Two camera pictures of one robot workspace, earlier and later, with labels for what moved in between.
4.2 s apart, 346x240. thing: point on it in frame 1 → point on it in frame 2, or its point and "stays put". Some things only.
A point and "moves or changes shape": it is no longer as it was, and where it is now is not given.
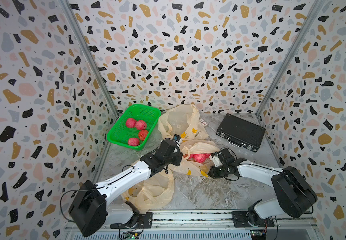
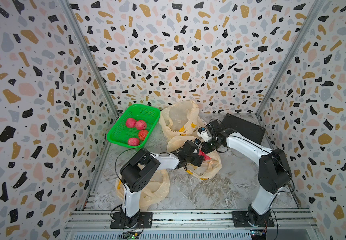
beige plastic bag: [195, 159] moves or changes shape
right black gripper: [212, 174] → [204, 149]
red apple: [133, 141] stays put
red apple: [140, 124] stays put
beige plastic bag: [184, 120] stays put
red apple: [142, 134] stays put
